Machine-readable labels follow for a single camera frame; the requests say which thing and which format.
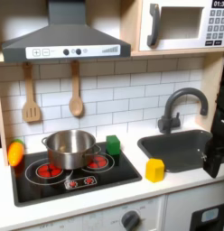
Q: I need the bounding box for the grey extractor hood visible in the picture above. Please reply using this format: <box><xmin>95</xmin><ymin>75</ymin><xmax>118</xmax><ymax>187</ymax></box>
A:
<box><xmin>1</xmin><ymin>0</ymin><xmax>132</xmax><ymax>64</ymax></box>

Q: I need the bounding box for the black cabinet handle plate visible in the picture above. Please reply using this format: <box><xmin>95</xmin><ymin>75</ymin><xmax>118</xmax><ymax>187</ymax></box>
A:
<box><xmin>189</xmin><ymin>202</ymin><xmax>224</xmax><ymax>231</ymax></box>

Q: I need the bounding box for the dark grey sink basin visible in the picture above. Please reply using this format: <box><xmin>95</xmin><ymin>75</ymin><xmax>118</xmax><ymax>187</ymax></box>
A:
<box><xmin>136</xmin><ymin>129</ymin><xmax>224</xmax><ymax>174</ymax></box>

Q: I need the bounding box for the green toy block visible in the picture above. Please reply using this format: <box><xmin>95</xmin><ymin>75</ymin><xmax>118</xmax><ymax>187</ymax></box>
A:
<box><xmin>105</xmin><ymin>134</ymin><xmax>122</xmax><ymax>156</ymax></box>

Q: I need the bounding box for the orange toy carrot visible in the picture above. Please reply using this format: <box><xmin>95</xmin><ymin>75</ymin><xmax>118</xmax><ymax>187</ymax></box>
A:
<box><xmin>7</xmin><ymin>138</ymin><xmax>25</xmax><ymax>168</ymax></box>

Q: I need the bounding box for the grey oven knob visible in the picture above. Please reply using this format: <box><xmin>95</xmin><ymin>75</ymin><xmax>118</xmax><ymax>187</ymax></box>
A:
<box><xmin>121</xmin><ymin>210</ymin><xmax>141</xmax><ymax>231</ymax></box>

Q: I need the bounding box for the wooden spoon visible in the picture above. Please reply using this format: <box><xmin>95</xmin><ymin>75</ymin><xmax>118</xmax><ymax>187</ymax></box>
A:
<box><xmin>68</xmin><ymin>60</ymin><xmax>85</xmax><ymax>117</ymax></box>

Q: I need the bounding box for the wooden slotted spatula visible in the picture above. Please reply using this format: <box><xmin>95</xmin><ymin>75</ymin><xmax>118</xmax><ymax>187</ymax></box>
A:
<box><xmin>21</xmin><ymin>61</ymin><xmax>42</xmax><ymax>124</ymax></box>

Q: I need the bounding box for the black toy stove top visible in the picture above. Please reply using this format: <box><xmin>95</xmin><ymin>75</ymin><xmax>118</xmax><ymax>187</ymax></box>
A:
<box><xmin>10</xmin><ymin>141</ymin><xmax>143</xmax><ymax>208</ymax></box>

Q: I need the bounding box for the white toy microwave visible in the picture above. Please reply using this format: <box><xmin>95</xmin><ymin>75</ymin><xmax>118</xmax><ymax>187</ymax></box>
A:
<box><xmin>138</xmin><ymin>0</ymin><xmax>224</xmax><ymax>52</ymax></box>

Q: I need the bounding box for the steel pot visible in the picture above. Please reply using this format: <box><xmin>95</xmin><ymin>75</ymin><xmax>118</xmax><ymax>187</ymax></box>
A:
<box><xmin>41</xmin><ymin>129</ymin><xmax>102</xmax><ymax>171</ymax></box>

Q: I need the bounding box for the dark grey tap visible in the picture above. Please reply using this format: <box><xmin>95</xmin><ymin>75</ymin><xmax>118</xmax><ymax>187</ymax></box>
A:
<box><xmin>157</xmin><ymin>87</ymin><xmax>210</xmax><ymax>134</ymax></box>

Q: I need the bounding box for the yellow toy block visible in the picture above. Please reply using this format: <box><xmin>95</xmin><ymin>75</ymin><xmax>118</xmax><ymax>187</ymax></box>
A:
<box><xmin>145</xmin><ymin>158</ymin><xmax>166</xmax><ymax>183</ymax></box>

